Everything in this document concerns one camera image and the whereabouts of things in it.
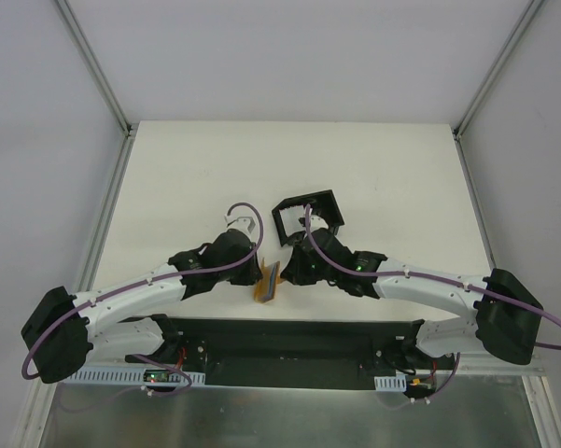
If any yellow leather card holder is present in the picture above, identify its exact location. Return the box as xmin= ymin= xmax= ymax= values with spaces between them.
xmin=254 ymin=261 xmax=282 ymax=304

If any black plastic card box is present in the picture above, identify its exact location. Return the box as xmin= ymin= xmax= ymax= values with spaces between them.
xmin=272 ymin=189 xmax=344 ymax=246

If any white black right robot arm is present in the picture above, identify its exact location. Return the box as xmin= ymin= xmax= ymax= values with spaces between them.
xmin=281 ymin=228 xmax=543 ymax=369

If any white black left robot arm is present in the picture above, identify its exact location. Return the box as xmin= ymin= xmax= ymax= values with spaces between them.
xmin=21 ymin=229 xmax=262 ymax=384

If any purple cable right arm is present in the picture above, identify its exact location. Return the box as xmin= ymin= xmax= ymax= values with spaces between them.
xmin=302 ymin=203 xmax=561 ymax=407

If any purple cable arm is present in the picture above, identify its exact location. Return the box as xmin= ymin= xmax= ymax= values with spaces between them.
xmin=21 ymin=203 xmax=267 ymax=414
xmin=302 ymin=203 xmax=561 ymax=407

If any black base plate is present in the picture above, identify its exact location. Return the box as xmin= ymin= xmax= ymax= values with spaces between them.
xmin=143 ymin=315 xmax=454 ymax=390

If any aluminium frame rail left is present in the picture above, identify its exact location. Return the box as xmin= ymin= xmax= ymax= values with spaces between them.
xmin=50 ymin=0 xmax=139 ymax=328

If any aluminium frame rail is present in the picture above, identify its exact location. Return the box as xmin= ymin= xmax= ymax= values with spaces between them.
xmin=450 ymin=0 xmax=550 ymax=328
xmin=50 ymin=0 xmax=139 ymax=328

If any white cable duct right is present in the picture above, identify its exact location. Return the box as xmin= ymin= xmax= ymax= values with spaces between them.
xmin=373 ymin=373 xmax=408 ymax=393

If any white cable duct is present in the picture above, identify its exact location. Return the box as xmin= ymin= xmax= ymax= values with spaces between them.
xmin=373 ymin=373 xmax=408 ymax=393
xmin=63 ymin=366 xmax=205 ymax=387

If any white cable duct left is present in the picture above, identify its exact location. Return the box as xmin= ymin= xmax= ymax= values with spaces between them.
xmin=63 ymin=366 xmax=205 ymax=387

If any aluminium front cross rail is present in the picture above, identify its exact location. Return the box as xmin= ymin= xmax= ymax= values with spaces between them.
xmin=39 ymin=349 xmax=547 ymax=379

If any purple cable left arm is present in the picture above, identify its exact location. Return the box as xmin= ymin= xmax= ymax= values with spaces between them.
xmin=21 ymin=203 xmax=267 ymax=414

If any aluminium frame rail right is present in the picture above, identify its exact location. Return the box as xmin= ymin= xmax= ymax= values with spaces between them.
xmin=450 ymin=0 xmax=550 ymax=328

